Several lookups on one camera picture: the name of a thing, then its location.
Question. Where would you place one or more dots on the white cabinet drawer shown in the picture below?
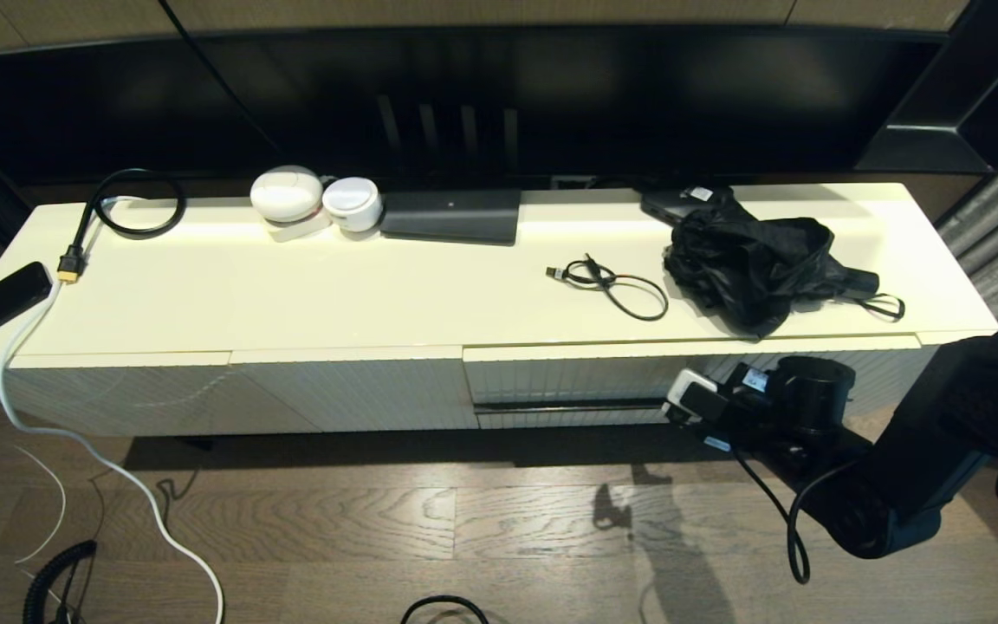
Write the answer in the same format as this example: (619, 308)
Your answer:
(568, 373)

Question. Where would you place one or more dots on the white egg-shaped device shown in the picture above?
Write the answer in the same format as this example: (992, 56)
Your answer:
(286, 193)

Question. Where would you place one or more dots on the white cylindrical device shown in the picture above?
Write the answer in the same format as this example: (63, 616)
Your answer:
(351, 202)

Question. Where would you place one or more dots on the black umbrella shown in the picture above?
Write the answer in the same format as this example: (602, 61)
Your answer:
(750, 269)

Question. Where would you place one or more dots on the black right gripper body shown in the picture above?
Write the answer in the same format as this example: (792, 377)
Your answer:
(746, 416)

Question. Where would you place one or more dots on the black flat set-top box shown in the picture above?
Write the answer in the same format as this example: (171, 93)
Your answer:
(451, 215)

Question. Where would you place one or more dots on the dark wall shelf unit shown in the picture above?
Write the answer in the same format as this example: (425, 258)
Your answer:
(941, 139)

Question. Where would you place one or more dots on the small black box white label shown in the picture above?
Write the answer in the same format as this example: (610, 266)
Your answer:
(672, 201)

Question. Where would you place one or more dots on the black television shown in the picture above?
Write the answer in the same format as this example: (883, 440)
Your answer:
(594, 95)

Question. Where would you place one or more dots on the white tv cabinet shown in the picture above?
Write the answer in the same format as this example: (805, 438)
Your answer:
(291, 295)

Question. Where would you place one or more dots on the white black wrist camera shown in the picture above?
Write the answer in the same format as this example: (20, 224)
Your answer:
(694, 399)

